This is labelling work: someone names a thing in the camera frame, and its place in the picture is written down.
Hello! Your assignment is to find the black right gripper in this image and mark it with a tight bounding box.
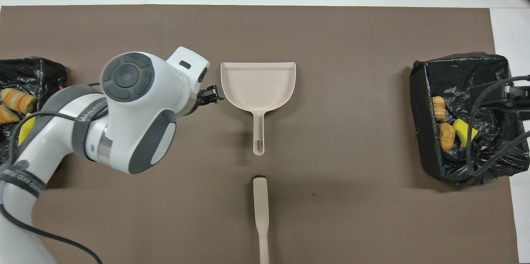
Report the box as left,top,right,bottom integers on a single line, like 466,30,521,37
503,85,530,121

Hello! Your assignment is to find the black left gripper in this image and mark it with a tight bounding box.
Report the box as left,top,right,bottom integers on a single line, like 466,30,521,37
182,85,225,117

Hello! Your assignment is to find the beige plastic dustpan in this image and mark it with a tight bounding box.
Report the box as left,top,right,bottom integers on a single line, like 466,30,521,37
220,61,297,156

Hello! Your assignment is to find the small yellow sponge piece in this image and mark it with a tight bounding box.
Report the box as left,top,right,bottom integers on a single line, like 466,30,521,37
452,118,479,149

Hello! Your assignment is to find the pale crusty bread piece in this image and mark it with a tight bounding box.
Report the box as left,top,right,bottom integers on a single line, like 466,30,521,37
432,96,448,123

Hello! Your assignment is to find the brown bread roll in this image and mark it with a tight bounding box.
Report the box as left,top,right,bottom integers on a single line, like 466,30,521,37
438,122,457,152

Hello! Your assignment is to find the beige hand brush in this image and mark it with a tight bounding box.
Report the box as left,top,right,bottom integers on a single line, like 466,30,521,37
252,176,271,264

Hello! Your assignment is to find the yellow sponge chunk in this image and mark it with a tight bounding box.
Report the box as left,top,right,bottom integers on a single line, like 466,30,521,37
18,114,38,146

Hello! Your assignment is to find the orange striped pastry piece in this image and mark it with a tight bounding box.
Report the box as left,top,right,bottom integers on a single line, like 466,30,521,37
1,88,38,114

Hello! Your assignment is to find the pale bread chunk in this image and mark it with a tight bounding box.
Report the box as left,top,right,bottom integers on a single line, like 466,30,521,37
0,104,20,125

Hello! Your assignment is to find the black bag lined bin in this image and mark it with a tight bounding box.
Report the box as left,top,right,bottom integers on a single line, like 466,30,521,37
410,52,530,186

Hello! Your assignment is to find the black bin with pink label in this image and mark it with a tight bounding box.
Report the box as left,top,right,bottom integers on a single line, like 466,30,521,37
0,56,68,165

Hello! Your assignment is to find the brown table mat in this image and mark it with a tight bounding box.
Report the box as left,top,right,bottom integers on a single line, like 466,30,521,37
0,4,519,264

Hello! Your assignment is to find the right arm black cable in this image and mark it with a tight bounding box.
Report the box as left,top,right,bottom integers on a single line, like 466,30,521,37
465,74,530,175

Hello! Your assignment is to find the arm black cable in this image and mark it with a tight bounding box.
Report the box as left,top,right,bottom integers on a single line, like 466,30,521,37
0,82,103,264
465,74,530,175

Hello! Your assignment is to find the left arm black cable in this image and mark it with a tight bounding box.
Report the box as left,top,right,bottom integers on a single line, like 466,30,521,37
0,82,103,264

